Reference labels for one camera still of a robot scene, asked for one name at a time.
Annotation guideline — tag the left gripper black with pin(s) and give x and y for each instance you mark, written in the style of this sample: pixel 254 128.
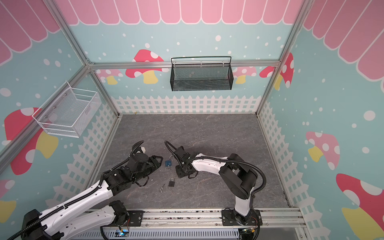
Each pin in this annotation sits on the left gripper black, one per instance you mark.
pixel 154 163

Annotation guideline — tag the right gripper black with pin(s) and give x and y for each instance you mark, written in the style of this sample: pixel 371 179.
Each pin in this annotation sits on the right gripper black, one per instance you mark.
pixel 181 160

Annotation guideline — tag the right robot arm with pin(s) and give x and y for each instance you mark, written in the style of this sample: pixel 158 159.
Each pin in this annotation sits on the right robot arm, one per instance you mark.
pixel 243 179

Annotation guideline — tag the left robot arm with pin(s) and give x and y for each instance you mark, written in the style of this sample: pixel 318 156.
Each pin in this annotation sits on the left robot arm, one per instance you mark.
pixel 71 217

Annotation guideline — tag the black padlock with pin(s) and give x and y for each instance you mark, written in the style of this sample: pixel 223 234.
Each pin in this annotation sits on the black padlock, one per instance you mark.
pixel 171 183

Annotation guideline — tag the left green circuit board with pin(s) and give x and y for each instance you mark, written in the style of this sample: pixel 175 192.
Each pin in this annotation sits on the left green circuit board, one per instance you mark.
pixel 122 233

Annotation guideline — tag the green circuit board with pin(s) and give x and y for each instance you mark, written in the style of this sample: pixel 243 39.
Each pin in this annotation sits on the green circuit board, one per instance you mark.
pixel 247 231
pixel 122 233

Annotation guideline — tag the right green circuit board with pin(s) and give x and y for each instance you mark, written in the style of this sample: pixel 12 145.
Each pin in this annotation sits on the right green circuit board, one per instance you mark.
pixel 247 231

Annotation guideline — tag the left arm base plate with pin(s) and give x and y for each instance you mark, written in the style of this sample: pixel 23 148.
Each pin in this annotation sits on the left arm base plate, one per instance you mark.
pixel 132 218

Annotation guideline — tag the white slotted cable duct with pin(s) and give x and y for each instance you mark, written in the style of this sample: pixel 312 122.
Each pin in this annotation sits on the white slotted cable duct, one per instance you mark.
pixel 175 234

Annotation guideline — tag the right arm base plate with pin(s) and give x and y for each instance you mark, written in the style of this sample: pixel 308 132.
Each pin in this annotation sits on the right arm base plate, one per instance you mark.
pixel 232 218

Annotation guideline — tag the black wire mesh basket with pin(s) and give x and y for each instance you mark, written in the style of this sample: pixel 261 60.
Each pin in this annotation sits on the black wire mesh basket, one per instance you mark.
pixel 212 73

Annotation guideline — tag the white wire mesh basket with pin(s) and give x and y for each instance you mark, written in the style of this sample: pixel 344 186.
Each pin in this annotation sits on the white wire mesh basket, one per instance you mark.
pixel 68 112

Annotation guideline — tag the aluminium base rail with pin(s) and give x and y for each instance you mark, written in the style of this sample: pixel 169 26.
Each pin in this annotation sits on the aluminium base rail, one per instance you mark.
pixel 212 217

